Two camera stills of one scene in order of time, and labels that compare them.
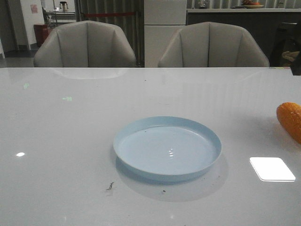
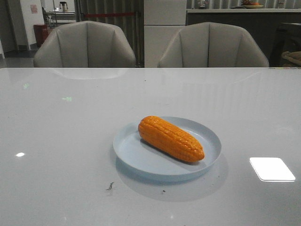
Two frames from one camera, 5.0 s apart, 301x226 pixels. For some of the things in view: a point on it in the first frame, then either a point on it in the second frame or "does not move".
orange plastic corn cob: [289, 115] to [170, 138]
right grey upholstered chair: [209, 44] does not move
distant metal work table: [61, 16] does not move
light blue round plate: [167, 149] does not move
